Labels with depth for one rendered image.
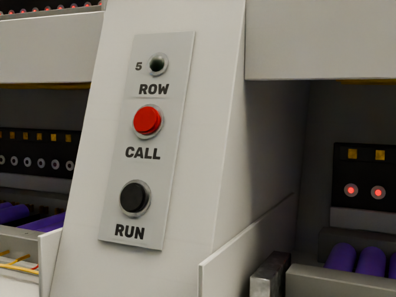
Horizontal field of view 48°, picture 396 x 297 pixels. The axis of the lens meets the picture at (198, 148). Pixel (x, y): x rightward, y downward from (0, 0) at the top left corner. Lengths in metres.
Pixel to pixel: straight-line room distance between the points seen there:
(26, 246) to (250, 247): 0.17
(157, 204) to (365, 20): 0.14
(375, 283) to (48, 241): 0.18
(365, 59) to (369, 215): 0.17
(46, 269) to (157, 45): 0.14
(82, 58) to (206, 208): 0.14
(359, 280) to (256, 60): 0.14
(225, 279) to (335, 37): 0.14
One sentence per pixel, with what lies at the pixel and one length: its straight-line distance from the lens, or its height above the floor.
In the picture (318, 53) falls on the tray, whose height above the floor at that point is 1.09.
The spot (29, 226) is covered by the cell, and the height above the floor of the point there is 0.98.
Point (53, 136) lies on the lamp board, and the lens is 0.51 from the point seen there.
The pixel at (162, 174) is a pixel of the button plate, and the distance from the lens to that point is 0.24.
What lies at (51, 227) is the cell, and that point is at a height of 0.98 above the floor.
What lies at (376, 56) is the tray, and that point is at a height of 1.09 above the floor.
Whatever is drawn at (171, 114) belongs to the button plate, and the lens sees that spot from 0.24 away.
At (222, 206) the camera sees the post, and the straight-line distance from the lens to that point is 0.23.
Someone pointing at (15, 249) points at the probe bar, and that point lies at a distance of 0.36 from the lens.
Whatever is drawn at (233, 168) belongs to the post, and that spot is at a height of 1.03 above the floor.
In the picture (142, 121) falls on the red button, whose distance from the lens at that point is 0.25.
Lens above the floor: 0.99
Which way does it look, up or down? 11 degrees up
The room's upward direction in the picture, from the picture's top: 8 degrees clockwise
